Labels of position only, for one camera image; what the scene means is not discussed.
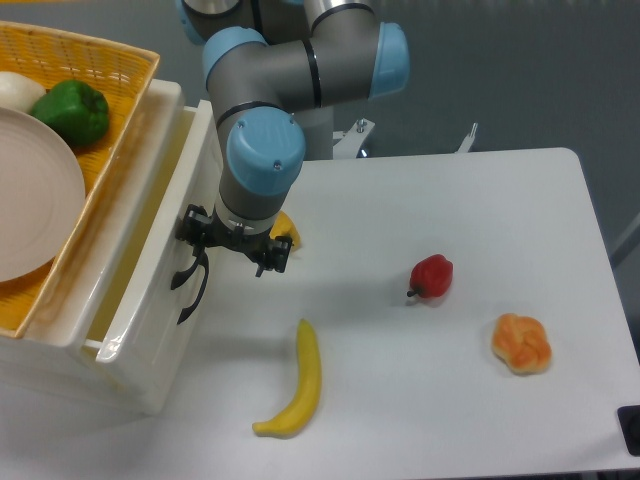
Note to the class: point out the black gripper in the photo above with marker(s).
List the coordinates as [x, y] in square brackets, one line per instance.
[226, 230]

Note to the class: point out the black top drawer handle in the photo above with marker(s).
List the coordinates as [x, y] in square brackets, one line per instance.
[181, 277]

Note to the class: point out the black drawer handle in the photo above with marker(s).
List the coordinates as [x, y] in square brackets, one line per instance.
[187, 312]
[181, 277]

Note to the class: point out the white drawer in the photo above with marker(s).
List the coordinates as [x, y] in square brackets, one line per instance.
[136, 339]

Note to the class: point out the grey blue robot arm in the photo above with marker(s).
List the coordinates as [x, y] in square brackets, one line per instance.
[319, 54]

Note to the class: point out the white drawer cabinet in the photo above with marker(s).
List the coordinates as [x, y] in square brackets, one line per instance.
[50, 357]

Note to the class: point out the yellow bell pepper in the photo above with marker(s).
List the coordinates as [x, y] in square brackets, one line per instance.
[284, 226]

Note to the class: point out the yellow banana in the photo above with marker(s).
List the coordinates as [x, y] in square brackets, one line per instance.
[295, 416]

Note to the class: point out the red bell pepper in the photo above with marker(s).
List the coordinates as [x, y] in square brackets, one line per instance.
[431, 277]

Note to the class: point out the pink plate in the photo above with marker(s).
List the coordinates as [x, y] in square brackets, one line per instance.
[42, 194]

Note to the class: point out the green bell pepper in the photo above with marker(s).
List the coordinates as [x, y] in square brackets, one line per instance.
[77, 112]

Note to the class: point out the yellow wicker basket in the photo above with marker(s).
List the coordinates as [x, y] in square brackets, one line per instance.
[122, 73]

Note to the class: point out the white round vegetable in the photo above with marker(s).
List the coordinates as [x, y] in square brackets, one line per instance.
[18, 92]

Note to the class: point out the orange knotted bread roll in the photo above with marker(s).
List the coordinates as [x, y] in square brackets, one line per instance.
[521, 343]

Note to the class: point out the black device at table edge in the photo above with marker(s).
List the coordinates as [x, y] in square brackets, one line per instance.
[629, 420]

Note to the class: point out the black lower drawer handle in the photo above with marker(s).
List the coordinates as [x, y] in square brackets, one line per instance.
[187, 312]

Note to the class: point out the white clamp post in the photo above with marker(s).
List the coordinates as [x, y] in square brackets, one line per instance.
[468, 141]

